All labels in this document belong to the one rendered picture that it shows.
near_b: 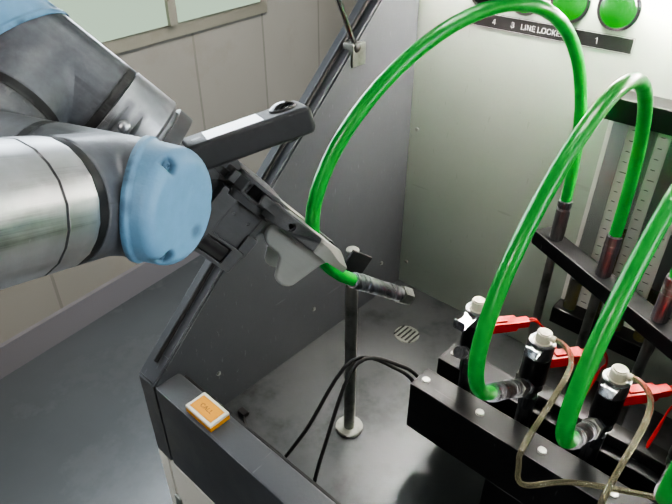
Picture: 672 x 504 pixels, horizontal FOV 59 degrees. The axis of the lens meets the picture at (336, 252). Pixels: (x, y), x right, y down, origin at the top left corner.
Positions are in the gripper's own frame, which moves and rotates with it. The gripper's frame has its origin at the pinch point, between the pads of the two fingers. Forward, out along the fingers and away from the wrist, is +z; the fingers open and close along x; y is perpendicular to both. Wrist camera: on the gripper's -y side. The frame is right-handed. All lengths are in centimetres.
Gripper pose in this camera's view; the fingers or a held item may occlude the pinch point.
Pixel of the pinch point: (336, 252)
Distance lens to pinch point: 59.3
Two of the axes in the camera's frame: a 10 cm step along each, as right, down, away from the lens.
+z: 7.1, 5.5, 4.5
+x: 3.0, 3.4, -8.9
